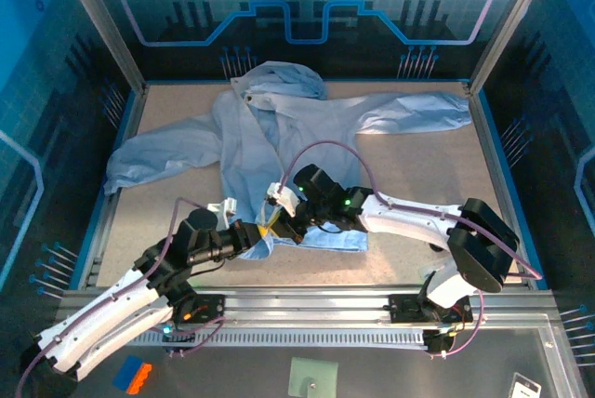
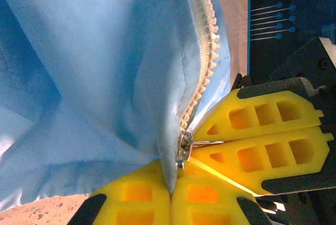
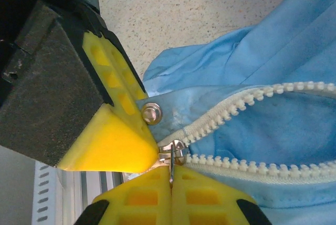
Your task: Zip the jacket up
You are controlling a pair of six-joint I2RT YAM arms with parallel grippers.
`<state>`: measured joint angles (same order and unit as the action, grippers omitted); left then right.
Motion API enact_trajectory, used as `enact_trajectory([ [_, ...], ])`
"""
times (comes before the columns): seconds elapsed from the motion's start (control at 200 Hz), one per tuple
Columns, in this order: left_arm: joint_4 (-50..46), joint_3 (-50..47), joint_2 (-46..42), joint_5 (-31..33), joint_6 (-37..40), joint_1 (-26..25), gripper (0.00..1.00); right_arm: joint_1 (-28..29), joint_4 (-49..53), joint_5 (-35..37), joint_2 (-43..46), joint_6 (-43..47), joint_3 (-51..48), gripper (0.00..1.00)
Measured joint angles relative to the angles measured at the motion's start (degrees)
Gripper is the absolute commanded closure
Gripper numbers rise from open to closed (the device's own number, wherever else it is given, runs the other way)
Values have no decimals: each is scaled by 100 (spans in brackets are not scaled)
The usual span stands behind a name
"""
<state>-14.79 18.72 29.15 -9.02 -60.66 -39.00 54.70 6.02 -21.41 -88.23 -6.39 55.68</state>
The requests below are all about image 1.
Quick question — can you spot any light blue zip jacket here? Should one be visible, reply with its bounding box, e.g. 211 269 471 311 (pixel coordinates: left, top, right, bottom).
104 60 471 262

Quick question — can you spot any pale green square plate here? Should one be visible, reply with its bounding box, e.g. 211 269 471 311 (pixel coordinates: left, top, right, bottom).
287 356 339 398

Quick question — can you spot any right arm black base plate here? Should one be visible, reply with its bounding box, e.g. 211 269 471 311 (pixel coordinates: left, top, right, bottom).
388 293 474 325

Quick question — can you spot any blue and orange block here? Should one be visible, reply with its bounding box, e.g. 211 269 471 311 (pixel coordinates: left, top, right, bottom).
112 354 154 395

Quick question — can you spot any aluminium frame post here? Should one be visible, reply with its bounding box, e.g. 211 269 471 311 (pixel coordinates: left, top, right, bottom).
468 0 560 97
52 0 148 95

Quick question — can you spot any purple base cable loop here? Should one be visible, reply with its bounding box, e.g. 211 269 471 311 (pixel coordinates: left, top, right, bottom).
430 288 487 360
159 315 228 358

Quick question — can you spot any aluminium mounting rail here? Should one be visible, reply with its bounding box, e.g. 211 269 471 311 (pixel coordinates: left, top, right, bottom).
59 285 555 325

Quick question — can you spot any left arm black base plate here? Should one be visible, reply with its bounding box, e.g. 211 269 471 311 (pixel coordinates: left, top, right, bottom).
184 293 228 325

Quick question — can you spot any white black label card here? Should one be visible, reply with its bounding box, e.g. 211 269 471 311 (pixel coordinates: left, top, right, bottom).
507 372 543 398

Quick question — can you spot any white slotted cable duct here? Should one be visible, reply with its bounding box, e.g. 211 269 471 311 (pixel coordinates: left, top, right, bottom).
125 326 430 351

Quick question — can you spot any clear plastic wrapper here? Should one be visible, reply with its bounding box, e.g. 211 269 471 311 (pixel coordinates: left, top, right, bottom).
419 264 448 284

